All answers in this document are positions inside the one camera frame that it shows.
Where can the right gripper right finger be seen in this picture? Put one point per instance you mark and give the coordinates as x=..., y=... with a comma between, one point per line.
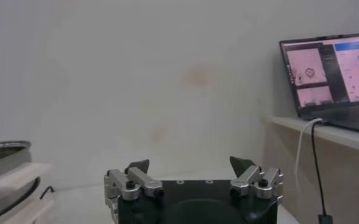
x=252, y=182

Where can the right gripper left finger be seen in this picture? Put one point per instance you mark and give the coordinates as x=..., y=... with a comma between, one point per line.
x=136, y=184

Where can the steel steamer basket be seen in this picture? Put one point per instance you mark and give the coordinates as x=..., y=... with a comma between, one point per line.
x=8, y=161

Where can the black power adapter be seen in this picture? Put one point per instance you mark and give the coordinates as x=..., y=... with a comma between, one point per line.
x=325, y=219

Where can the cream electric cooker base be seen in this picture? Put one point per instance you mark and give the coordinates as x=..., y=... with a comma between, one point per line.
x=30, y=213

